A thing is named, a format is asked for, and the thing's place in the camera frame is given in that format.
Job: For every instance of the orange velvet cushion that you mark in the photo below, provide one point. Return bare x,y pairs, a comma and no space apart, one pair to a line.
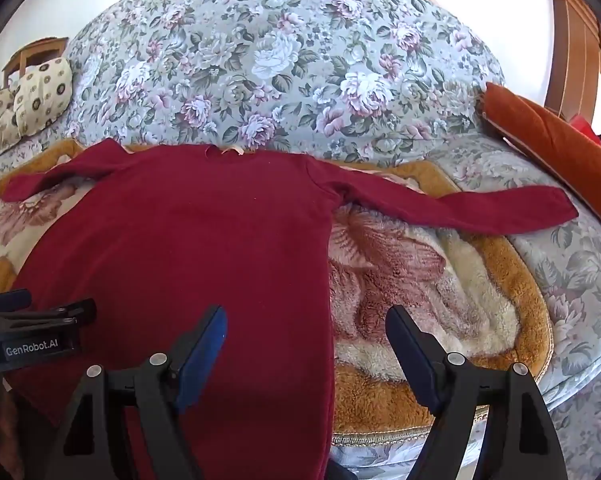
563,151

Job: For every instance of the floral bed sheet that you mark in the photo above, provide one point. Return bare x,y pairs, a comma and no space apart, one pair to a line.
566,263

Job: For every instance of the person's left hand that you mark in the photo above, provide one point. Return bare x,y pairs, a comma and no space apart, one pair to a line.
10,461

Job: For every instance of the dark red small garment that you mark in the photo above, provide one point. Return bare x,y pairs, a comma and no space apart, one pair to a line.
166,233

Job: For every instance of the wooden chair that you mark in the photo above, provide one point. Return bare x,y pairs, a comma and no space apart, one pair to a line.
34,53

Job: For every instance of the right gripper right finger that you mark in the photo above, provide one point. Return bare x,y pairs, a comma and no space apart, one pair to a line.
520,441

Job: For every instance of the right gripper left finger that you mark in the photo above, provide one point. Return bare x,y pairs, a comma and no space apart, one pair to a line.
93,441

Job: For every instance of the red object behind cushion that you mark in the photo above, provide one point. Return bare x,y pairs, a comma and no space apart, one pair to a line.
580,124

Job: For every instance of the wooden window frame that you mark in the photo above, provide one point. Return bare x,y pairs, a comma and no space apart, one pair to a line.
575,77

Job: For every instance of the floral blue-grey duvet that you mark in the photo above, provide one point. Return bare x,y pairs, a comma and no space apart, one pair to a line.
379,81

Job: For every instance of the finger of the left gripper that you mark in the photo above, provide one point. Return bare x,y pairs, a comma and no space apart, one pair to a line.
14,300

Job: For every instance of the floral plush blanket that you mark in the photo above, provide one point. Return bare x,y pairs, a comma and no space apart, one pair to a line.
472,292

